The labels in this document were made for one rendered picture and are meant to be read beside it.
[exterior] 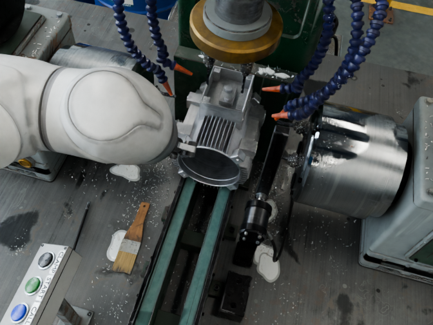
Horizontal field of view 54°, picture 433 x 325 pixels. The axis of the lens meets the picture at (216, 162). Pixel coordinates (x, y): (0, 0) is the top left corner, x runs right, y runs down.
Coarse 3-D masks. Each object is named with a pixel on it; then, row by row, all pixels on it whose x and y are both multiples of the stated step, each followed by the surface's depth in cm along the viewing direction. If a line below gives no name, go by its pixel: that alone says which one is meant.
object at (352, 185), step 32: (320, 128) 90; (352, 128) 90; (384, 128) 91; (288, 160) 97; (320, 160) 89; (352, 160) 88; (384, 160) 88; (320, 192) 92; (352, 192) 90; (384, 192) 90
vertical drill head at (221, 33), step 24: (216, 0) 76; (240, 0) 72; (264, 0) 81; (192, 24) 79; (216, 24) 76; (240, 24) 76; (264, 24) 77; (216, 48) 77; (240, 48) 76; (264, 48) 77
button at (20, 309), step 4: (20, 304) 75; (16, 308) 75; (20, 308) 74; (24, 308) 74; (12, 312) 74; (16, 312) 74; (20, 312) 74; (24, 312) 74; (12, 316) 74; (16, 316) 74; (20, 316) 73; (16, 320) 73
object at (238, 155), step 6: (204, 84) 105; (252, 96) 104; (258, 96) 104; (252, 102) 104; (258, 102) 104; (186, 138) 95; (234, 150) 95; (240, 150) 94; (234, 156) 94; (240, 156) 94; (180, 174) 106; (228, 186) 105; (234, 186) 104
